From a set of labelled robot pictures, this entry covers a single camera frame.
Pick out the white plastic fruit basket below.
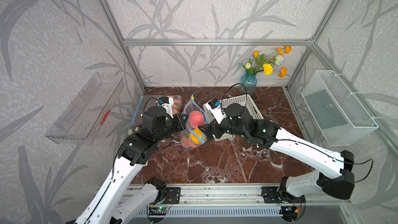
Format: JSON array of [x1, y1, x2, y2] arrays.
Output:
[[203, 94, 263, 142]]

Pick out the clear zip-top bag blue zipper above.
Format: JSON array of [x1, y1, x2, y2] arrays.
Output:
[[130, 95, 182, 127]]

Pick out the pink peach bottom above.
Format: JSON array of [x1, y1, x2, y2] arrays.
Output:
[[172, 99, 182, 115]]

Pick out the pink peach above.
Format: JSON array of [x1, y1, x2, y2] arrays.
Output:
[[172, 99, 182, 115], [189, 111, 206, 129], [181, 137, 196, 149]]

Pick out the yellow peach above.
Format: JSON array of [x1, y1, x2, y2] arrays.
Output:
[[190, 128, 206, 145]]

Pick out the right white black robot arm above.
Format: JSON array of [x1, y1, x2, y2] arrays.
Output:
[[200, 99, 355, 201]]

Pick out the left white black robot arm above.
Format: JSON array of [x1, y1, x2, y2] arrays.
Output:
[[74, 106, 189, 224]]

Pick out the blue glass vase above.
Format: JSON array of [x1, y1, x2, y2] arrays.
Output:
[[239, 72, 258, 95]]

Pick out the orange yellow artificial flowers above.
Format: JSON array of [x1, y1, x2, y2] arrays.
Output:
[[242, 46, 292, 78]]

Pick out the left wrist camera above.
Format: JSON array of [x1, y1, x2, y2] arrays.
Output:
[[159, 96, 174, 117]]

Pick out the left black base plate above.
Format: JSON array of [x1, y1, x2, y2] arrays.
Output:
[[152, 187, 181, 204]]

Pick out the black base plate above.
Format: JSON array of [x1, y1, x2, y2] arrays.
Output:
[[261, 186, 306, 204], [152, 187, 181, 204]]

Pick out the clear plastic wall shelf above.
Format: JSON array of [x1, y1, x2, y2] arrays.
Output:
[[45, 72, 125, 145]]

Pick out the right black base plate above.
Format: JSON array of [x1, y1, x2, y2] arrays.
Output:
[[261, 186, 306, 204]]

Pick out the white wire mesh basket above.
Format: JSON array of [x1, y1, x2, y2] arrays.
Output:
[[301, 70, 379, 146]]

